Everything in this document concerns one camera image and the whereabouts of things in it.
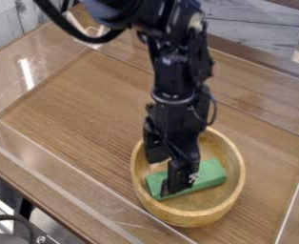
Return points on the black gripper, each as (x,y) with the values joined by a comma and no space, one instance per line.
(173,127)

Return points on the green rectangular block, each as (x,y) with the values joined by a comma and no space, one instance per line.
(213,176)

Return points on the brown wooden bowl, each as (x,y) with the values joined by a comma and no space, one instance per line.
(201,208)

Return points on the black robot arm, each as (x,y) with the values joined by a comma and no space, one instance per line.
(173,28)

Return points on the black table leg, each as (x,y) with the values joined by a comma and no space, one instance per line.
(25,208)

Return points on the clear acrylic corner bracket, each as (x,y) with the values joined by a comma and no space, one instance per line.
(91,31)

